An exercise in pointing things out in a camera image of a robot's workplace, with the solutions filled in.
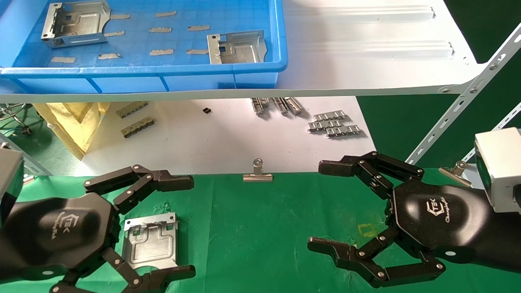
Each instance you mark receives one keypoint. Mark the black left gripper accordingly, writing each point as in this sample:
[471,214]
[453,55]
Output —
[61,232]

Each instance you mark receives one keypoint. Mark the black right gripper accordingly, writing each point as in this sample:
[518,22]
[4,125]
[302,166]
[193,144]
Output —
[443,219]

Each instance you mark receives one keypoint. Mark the stamped sheet metal part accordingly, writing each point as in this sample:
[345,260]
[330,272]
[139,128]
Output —
[81,24]
[150,244]
[240,51]

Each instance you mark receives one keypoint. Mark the green table cloth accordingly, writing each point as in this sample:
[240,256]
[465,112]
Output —
[252,236]

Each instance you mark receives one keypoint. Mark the silver connector strip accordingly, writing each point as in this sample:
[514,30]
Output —
[325,125]
[329,116]
[344,130]

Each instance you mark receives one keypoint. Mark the dark connector strip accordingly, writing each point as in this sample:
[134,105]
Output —
[138,126]
[132,109]

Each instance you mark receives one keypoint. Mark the blue plastic bin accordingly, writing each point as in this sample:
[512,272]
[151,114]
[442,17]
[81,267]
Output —
[163,77]

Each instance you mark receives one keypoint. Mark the white metal shelf rack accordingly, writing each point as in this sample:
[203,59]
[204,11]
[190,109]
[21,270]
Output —
[366,61]

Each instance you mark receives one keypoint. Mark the beige tape strip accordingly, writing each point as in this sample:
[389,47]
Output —
[165,14]
[114,33]
[63,59]
[161,52]
[197,51]
[109,56]
[198,28]
[160,29]
[120,16]

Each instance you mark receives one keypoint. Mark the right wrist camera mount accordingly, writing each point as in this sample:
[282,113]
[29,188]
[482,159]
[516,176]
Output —
[502,162]

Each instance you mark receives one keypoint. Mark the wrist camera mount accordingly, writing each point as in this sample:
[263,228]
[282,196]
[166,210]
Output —
[10,175]
[502,162]

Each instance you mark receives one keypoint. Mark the silver metal rail piece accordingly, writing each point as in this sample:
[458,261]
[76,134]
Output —
[280,106]
[294,106]
[259,106]

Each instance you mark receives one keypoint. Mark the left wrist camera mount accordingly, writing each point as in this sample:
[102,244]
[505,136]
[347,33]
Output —
[10,175]

